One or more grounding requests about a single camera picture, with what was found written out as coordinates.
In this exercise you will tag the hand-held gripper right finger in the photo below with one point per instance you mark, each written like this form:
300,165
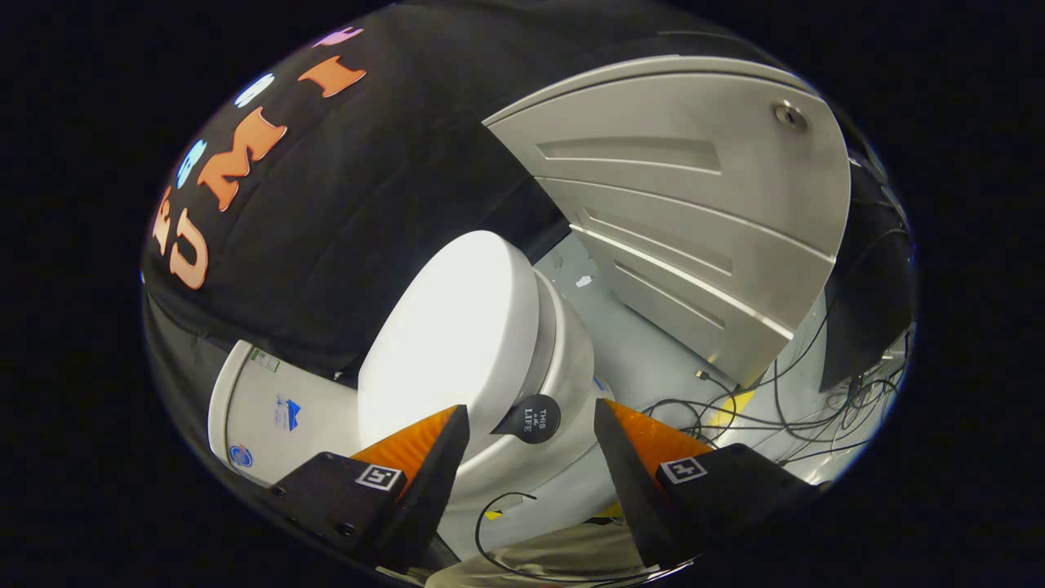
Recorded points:
637,498

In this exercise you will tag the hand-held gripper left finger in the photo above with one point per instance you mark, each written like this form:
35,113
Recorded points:
429,490

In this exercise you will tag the white toilet lid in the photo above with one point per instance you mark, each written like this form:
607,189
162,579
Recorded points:
449,335

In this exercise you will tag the white toilet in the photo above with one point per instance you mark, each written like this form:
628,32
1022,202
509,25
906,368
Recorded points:
563,359

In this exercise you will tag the white toilet seat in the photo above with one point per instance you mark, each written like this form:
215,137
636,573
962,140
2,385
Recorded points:
545,327

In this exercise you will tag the yellow floor tape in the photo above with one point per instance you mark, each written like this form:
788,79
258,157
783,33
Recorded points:
735,407

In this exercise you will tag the white paper scrap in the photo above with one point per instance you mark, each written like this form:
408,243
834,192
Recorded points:
585,281

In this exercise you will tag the white drawer cabinet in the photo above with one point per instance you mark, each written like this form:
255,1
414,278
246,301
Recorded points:
694,204

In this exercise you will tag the black panel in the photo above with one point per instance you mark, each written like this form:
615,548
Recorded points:
865,286

